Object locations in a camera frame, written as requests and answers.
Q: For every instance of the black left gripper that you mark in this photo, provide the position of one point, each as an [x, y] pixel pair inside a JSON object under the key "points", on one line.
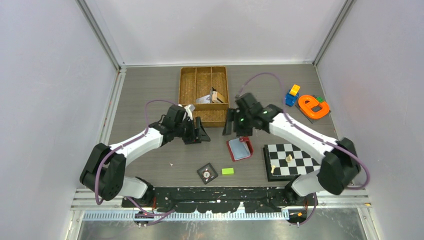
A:
{"points": [[197, 135]]}

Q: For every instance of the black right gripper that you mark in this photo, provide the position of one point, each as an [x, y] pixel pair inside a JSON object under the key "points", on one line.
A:
{"points": [[233, 114]]}

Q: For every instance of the red leather card holder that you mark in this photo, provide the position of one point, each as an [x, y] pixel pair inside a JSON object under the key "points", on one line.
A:
{"points": [[240, 148]]}

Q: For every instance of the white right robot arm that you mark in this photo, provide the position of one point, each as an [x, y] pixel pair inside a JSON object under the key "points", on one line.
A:
{"points": [[338, 160]]}

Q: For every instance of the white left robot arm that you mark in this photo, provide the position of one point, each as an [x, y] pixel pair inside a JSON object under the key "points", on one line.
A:
{"points": [[104, 171]]}

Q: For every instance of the poker chip in black case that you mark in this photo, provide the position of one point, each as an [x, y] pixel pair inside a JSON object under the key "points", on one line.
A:
{"points": [[207, 173]]}

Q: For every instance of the green rectangular block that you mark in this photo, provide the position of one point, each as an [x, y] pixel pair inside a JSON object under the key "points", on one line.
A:
{"points": [[227, 171]]}

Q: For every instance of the woven wicker divided tray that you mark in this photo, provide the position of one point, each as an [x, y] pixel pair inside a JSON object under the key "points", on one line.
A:
{"points": [[205, 87]]}

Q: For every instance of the wooden chess piece lower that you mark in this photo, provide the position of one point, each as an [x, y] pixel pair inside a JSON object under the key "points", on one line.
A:
{"points": [[272, 169]]}

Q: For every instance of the wooden chess piece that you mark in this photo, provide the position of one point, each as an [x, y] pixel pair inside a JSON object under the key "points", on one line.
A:
{"points": [[289, 158], [272, 169]]}

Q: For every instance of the black white chessboard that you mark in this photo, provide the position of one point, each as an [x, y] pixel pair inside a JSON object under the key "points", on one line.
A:
{"points": [[274, 154]]}

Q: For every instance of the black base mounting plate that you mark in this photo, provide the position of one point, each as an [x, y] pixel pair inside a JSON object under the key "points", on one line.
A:
{"points": [[264, 199]]}

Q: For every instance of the wooden chess piece upper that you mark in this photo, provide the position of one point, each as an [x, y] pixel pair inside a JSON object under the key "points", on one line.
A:
{"points": [[289, 158]]}

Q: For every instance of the blue toy brick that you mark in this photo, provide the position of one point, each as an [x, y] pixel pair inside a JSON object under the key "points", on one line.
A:
{"points": [[290, 99]]}

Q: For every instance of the yellow toy brick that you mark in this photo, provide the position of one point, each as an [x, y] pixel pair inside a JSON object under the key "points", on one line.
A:
{"points": [[294, 90]]}

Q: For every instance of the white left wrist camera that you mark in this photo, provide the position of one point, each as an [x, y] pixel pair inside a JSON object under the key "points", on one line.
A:
{"points": [[189, 109]]}

